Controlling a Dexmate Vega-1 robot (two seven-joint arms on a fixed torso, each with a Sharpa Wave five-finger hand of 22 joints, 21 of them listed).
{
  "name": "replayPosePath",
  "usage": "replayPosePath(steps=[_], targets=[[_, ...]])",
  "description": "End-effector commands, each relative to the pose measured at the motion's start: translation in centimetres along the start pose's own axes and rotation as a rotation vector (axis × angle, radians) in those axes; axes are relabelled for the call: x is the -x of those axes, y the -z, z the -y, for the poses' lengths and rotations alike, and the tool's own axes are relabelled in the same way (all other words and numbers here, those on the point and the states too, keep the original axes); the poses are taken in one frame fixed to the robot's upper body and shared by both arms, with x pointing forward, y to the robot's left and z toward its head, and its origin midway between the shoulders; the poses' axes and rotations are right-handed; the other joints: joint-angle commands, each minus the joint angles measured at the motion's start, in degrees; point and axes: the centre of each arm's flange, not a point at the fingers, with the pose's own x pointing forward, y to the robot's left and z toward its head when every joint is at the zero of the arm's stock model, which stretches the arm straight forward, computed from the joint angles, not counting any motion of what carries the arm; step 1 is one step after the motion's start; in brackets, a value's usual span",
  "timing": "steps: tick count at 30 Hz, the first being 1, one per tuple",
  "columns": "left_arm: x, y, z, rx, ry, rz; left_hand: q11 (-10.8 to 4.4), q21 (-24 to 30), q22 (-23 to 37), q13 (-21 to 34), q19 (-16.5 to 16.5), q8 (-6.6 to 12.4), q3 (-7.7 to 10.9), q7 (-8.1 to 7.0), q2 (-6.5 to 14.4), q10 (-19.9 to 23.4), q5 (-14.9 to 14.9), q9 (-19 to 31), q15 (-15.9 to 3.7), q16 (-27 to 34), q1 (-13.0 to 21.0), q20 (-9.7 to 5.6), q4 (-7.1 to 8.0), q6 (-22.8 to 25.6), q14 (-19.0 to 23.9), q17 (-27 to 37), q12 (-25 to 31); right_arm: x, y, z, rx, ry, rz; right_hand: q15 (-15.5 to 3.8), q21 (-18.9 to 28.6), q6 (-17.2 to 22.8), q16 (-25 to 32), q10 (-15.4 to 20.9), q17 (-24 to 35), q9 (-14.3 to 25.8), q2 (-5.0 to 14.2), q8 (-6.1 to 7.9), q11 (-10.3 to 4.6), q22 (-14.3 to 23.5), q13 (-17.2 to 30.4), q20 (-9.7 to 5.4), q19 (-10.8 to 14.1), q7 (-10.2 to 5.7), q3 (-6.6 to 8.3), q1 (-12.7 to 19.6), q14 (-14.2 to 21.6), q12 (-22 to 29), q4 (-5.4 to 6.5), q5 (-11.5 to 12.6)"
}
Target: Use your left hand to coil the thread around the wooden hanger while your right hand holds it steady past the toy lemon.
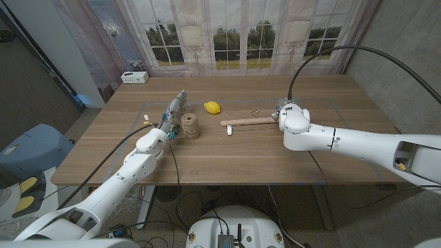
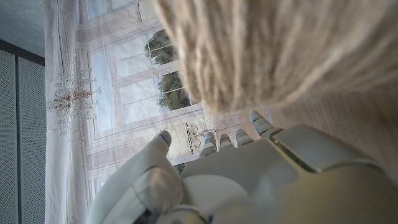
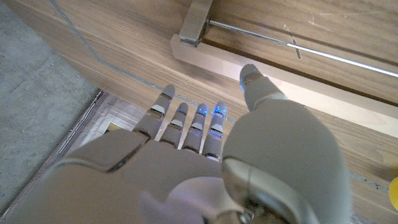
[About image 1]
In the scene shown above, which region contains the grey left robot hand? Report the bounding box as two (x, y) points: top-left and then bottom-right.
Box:
(156, 90), (189, 139)

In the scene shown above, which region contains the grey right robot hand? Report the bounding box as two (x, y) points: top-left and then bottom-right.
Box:
(271, 97), (300, 121)

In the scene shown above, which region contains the jute twine spool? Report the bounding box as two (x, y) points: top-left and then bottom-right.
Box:
(181, 113), (201, 141)

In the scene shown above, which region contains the yellow toy lemon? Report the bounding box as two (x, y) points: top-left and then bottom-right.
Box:
(203, 101), (221, 115)

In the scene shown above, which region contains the white power box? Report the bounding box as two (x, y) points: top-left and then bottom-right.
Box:
(120, 71), (150, 85)

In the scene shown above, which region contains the black round floor fan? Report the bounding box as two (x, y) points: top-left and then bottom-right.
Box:
(154, 185), (183, 203)

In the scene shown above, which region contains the printed window backdrop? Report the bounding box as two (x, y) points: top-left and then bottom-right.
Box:
(51, 0), (380, 78)

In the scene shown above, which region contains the white table leg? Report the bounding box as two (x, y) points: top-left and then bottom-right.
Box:
(136, 185), (156, 231)

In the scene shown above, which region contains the grey table leg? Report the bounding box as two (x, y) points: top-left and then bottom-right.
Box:
(311, 184), (335, 231)

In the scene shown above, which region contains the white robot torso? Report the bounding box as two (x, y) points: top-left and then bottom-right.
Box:
(185, 205), (286, 248)

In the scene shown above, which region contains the grey electronics box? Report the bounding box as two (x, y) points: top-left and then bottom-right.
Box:
(216, 234), (235, 248)

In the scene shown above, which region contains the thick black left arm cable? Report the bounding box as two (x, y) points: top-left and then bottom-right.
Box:
(57, 123), (159, 209)

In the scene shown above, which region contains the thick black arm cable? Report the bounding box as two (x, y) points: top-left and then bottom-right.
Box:
(287, 45), (441, 105)
(57, 123), (159, 209)

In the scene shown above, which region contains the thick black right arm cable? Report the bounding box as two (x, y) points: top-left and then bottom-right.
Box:
(287, 45), (441, 105)

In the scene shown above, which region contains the thin black right hand cable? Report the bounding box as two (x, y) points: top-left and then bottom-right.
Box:
(308, 151), (441, 211)

